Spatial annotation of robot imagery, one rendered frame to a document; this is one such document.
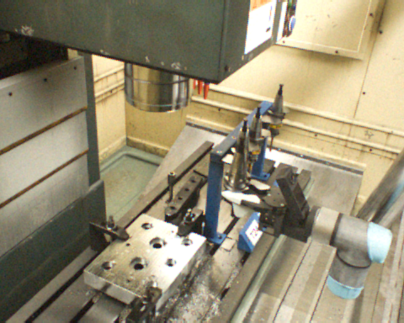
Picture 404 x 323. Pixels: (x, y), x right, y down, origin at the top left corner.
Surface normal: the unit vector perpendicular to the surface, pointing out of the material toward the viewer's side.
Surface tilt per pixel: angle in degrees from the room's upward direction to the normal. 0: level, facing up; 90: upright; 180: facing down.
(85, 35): 90
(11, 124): 90
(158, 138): 90
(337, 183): 24
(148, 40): 90
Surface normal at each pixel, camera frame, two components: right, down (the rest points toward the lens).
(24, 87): 0.88, 0.29
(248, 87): -0.47, 0.43
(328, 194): -0.14, -0.60
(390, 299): 0.05, -0.85
